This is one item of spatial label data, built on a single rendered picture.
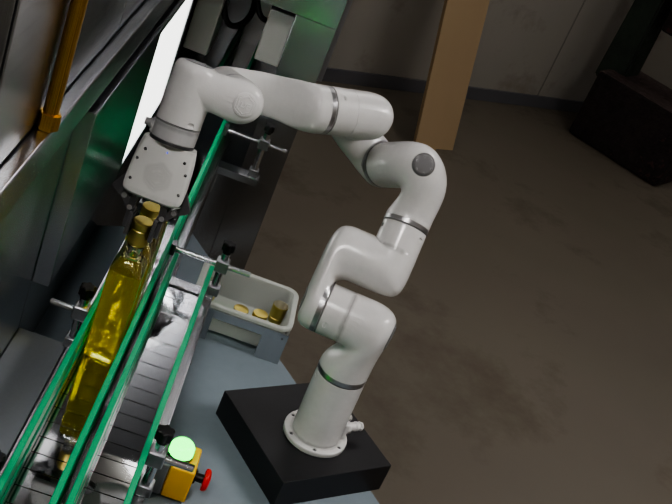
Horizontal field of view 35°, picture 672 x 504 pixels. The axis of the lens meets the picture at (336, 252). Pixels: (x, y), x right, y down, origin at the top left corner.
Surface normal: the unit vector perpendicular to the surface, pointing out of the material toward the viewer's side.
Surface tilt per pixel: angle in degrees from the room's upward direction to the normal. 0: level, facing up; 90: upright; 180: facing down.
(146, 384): 0
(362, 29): 90
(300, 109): 88
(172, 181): 74
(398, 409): 0
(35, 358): 0
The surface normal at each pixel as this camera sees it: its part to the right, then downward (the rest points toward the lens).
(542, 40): 0.48, 0.58
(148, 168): 0.00, 0.23
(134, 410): 0.35, -0.81
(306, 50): -0.07, 0.48
